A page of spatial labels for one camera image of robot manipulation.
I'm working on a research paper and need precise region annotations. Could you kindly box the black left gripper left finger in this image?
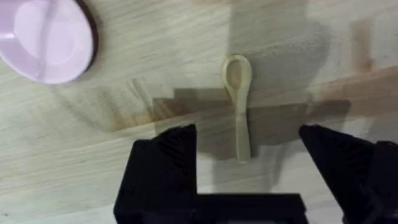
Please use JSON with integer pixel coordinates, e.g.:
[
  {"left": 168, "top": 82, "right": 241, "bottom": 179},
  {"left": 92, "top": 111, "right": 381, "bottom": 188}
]
[{"left": 113, "top": 123, "right": 198, "bottom": 224}]

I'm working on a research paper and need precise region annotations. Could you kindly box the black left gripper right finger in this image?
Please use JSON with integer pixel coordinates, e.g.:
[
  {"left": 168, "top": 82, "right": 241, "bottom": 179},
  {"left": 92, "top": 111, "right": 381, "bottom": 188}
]
[{"left": 298, "top": 124, "right": 398, "bottom": 224}]

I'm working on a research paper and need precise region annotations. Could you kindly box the pink plate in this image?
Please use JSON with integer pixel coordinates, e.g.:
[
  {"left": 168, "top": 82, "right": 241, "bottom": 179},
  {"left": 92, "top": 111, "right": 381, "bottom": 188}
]
[{"left": 0, "top": 0, "right": 100, "bottom": 85}]

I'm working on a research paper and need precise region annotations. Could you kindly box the pale wooden spoon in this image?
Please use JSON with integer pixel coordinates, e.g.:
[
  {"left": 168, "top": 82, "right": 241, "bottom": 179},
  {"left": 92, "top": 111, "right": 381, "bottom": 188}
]
[{"left": 221, "top": 54, "right": 253, "bottom": 164}]

